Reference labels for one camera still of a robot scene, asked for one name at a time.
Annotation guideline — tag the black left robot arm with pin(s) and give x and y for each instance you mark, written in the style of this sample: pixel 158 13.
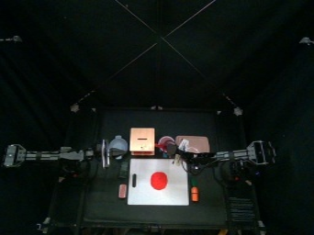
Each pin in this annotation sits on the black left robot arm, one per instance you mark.
pixel 44 155

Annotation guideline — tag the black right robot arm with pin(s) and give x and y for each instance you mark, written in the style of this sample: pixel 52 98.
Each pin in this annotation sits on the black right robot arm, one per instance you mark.
pixel 244 154

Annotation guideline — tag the grey blue toy jug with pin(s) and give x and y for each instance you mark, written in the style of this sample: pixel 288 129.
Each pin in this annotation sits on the grey blue toy jug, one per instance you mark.
pixel 119 143

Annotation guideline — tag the red toy cup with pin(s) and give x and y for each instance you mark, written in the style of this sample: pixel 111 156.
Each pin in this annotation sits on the red toy cup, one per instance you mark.
pixel 164 141

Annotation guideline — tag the pink plate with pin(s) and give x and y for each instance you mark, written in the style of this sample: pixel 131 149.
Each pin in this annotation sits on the pink plate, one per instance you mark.
pixel 199 143

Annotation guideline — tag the wooden toy box with slot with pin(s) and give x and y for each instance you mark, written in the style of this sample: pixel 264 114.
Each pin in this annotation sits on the wooden toy box with slot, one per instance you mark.
pixel 142 140

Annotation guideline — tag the red round toy slice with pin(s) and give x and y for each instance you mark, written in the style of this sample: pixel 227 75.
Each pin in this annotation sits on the red round toy slice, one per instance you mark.
pixel 159 180

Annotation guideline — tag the pink toy block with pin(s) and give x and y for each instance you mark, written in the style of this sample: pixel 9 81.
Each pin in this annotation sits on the pink toy block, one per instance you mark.
pixel 121 191

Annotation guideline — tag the orange toy carrot green top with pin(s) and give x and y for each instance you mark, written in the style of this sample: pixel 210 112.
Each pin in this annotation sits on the orange toy carrot green top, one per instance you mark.
pixel 194 193

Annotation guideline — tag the white cutting board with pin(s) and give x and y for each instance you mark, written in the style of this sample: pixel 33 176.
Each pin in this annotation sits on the white cutting board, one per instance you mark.
pixel 171 192

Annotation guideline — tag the silver table corner clamp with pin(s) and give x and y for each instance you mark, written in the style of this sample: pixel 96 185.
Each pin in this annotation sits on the silver table corner clamp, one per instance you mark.
pixel 43 226

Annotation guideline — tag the silver frame centre bracket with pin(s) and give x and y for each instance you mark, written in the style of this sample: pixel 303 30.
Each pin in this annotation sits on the silver frame centre bracket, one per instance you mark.
pixel 155 107

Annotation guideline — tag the silver frame corner bracket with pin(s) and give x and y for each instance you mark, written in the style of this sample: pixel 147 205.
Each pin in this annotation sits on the silver frame corner bracket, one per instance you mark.
pixel 238 111
pixel 73 107

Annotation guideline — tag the silver frame clamp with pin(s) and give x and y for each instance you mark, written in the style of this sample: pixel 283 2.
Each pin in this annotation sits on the silver frame clamp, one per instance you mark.
pixel 306 40
pixel 15 39

